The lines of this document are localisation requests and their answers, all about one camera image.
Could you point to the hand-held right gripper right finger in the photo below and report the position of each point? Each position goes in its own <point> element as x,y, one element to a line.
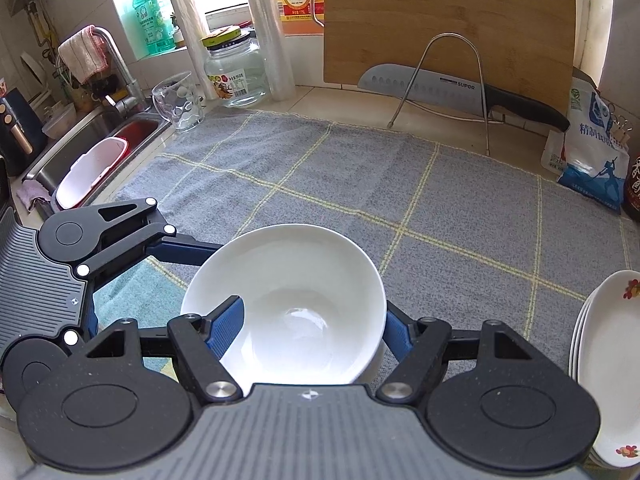
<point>397,330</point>

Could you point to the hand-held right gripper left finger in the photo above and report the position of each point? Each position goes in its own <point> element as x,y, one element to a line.
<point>225,327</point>

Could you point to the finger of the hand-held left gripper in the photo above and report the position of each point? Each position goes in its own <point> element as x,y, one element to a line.
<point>185,250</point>
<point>71,338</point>

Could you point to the stained white fruit-print plate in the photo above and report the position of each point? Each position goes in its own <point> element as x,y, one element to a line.
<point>615,360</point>

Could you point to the purple cleaning cloth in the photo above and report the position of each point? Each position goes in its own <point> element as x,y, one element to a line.
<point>32,192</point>

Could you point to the red wash basin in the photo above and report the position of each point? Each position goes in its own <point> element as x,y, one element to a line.
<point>140,132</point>

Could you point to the grey and teal checked mat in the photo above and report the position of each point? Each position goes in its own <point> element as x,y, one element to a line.
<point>400,185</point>

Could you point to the clear glass mug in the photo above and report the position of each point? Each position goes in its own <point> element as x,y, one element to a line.
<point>177,102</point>

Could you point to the black air fryer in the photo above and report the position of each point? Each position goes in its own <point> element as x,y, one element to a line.
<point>17,130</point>

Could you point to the clear plastic food container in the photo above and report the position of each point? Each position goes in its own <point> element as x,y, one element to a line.
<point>60,120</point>

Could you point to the glass jar yellow-black lid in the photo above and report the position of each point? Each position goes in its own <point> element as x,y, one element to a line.
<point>235,75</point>

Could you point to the metal faucet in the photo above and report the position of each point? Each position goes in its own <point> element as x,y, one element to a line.
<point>122,70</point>

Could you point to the small potted plant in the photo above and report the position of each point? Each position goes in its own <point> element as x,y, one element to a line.
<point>176,30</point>

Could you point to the pink and white dishcloth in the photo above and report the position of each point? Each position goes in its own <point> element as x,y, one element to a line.
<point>82,55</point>

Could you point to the tall plastic wrap roll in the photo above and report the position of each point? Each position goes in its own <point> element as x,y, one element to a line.
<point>267,40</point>

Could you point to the green dish soap bottle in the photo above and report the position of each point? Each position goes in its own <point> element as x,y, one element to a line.
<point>152,20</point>

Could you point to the white and blue salt bag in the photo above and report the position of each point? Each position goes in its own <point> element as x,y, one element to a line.
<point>590,155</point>

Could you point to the dark vinegar bottle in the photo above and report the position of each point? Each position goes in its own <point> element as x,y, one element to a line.
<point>634,185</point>

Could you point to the metal binder clip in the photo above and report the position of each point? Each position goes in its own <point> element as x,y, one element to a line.
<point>620,125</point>

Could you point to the bamboo cutting board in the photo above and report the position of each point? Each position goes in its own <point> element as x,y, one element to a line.
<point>450,5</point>

